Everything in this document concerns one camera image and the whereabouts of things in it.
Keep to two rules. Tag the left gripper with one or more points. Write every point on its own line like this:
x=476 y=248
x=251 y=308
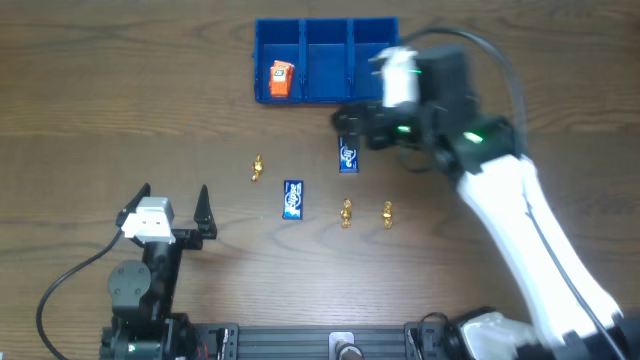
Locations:
x=192 y=237

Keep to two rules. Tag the gold candy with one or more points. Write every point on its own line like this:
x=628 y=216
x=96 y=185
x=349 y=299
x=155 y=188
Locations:
x=346 y=213
x=387 y=214
x=257 y=167

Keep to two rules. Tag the blue candy pack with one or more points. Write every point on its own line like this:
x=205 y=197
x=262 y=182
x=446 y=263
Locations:
x=348 y=157
x=293 y=199

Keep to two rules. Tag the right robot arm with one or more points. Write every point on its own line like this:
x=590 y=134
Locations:
x=505 y=200

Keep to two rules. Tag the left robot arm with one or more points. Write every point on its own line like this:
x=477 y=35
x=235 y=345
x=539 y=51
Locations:
x=130 y=285

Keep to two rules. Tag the blue tray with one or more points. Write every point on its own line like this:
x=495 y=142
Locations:
x=325 y=70

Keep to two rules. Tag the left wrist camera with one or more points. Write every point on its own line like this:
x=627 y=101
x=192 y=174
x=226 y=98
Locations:
x=150 y=220

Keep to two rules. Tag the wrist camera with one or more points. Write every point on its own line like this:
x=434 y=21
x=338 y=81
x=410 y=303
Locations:
x=150 y=220
x=400 y=80

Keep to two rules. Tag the mounting rail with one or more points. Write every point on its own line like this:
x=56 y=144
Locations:
x=290 y=342

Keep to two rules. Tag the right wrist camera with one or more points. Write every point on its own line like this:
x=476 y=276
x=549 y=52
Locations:
x=400 y=80

